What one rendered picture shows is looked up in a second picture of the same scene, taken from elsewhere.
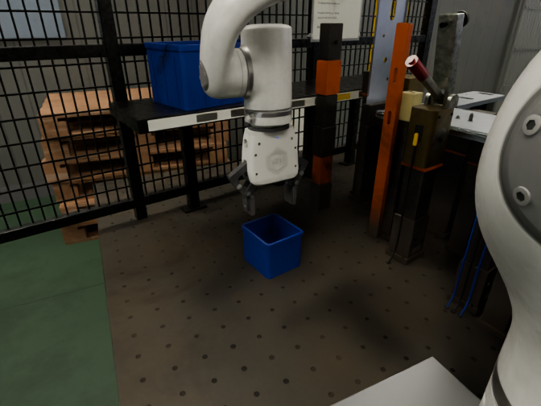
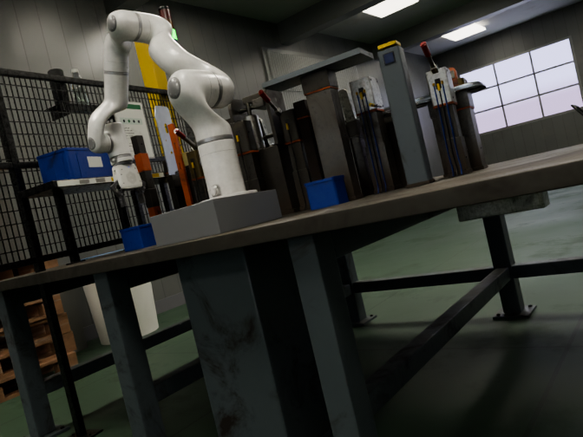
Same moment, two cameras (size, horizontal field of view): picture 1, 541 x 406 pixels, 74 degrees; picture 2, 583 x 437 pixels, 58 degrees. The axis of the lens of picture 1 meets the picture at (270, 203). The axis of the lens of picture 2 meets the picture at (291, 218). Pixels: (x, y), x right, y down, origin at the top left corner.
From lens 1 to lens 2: 159 cm
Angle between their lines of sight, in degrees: 36
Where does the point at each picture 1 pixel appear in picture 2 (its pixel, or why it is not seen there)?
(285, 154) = (134, 174)
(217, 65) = (99, 135)
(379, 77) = (171, 161)
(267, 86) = (119, 144)
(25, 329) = not seen: outside the picture
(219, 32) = (98, 123)
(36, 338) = not seen: outside the picture
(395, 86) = (177, 151)
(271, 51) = (117, 131)
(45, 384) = not seen: outside the picture
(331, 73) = (144, 159)
